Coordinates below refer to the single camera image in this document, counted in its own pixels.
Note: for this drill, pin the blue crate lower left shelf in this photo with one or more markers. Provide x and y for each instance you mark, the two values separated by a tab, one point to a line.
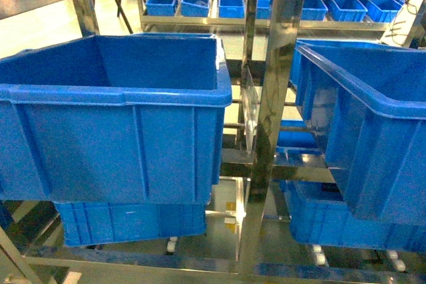
95	223

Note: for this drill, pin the large blue crate right shelf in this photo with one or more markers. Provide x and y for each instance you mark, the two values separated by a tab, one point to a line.
365	106

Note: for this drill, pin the steel rack upright post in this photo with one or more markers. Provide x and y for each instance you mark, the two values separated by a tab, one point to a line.
284	25

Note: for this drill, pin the large blue crate upper left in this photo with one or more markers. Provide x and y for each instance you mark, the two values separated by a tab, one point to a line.
122	119

